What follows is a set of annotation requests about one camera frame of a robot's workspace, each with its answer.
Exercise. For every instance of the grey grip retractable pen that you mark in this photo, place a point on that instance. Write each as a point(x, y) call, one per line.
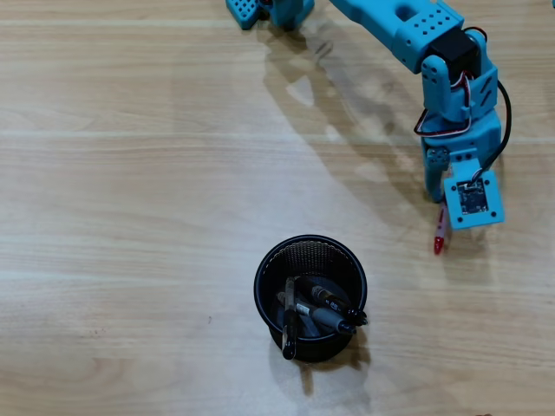
point(325, 318)

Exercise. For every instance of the red retractable pen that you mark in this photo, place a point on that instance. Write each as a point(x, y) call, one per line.
point(440, 242)

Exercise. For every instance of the teal perforated clamp block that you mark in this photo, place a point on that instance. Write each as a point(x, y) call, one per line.
point(243, 13)

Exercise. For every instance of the black barrel labelled pen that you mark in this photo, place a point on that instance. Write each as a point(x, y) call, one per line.
point(334, 300)

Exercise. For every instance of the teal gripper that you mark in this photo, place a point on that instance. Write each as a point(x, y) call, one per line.
point(434, 159)

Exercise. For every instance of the black mesh pen holder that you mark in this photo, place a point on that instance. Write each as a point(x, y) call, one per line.
point(310, 353)

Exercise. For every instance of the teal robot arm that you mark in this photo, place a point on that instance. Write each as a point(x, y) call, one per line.
point(390, 26)

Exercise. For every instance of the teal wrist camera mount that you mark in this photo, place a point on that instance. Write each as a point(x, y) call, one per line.
point(474, 219)

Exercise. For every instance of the clear pen with black cap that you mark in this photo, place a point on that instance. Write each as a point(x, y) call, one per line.
point(289, 329)

